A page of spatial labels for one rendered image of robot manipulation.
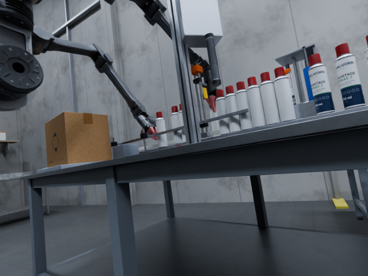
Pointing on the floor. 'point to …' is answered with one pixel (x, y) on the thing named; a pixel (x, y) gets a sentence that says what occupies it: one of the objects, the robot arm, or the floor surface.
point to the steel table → (19, 178)
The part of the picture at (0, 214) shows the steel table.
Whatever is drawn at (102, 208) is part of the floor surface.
